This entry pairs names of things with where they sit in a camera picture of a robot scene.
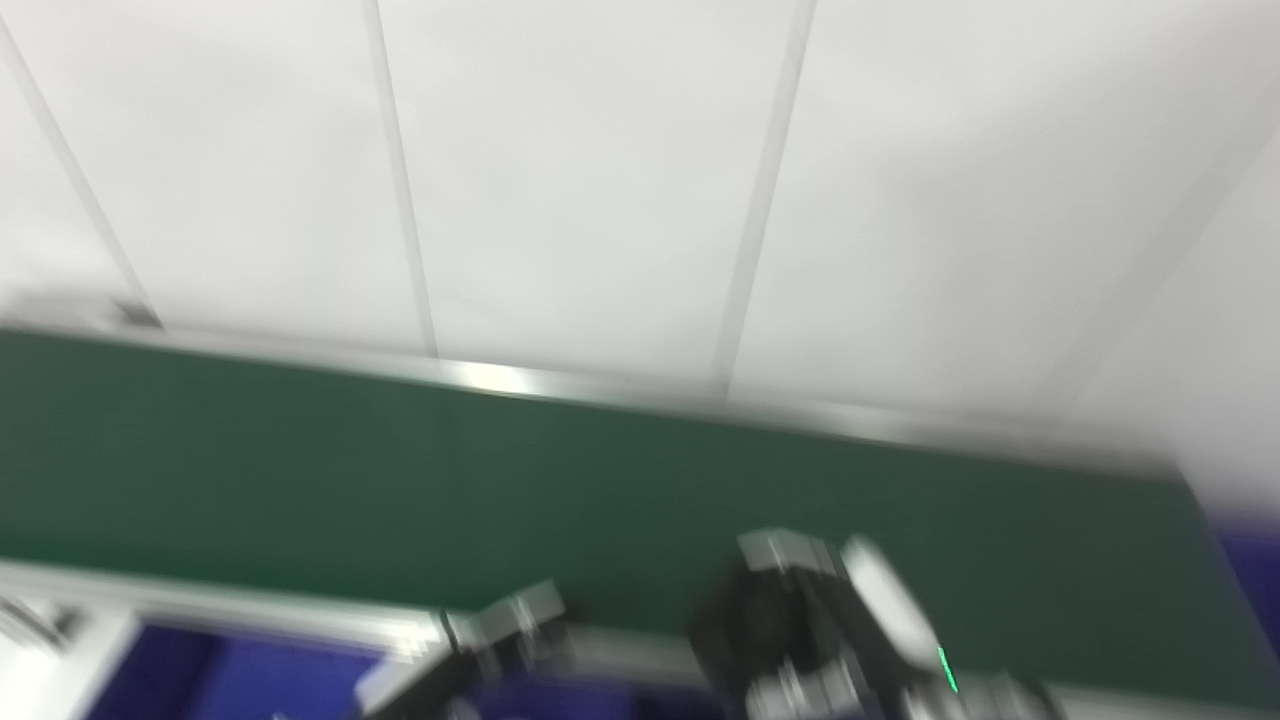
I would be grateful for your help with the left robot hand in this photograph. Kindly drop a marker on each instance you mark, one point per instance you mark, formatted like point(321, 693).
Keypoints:
point(500, 625)

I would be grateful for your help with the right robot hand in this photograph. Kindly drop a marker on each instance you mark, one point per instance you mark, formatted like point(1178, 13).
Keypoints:
point(890, 600)

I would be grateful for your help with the black round machined part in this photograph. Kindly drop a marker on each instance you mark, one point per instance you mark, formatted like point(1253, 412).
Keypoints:
point(760, 630)

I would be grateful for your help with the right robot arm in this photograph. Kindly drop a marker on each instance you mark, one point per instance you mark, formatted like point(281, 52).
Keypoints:
point(985, 700)

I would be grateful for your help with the green conveyor belt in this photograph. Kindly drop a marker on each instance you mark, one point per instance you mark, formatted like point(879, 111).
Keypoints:
point(400, 480)
point(500, 380)

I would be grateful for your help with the aluminium conveyor support leg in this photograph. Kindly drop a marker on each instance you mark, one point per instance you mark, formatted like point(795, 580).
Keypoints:
point(35, 620)

